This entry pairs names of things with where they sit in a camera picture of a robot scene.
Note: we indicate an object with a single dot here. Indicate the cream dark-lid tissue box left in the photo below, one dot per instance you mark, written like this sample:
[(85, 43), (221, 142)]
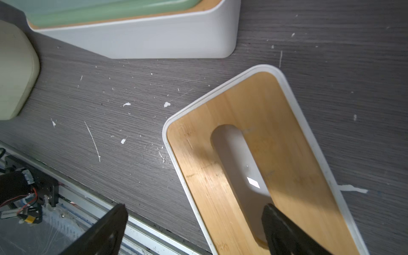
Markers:
[(20, 69)]

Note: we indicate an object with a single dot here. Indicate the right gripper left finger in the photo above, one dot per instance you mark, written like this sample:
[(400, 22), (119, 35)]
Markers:
[(104, 237)]

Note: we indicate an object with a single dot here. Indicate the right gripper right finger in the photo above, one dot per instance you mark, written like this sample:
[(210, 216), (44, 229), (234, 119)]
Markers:
[(284, 237)]

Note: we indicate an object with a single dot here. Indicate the green tissue box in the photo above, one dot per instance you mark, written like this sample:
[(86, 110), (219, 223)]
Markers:
[(53, 13)]

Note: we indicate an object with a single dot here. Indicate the white bamboo tissue box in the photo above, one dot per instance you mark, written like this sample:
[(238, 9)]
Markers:
[(288, 160), (207, 30)]

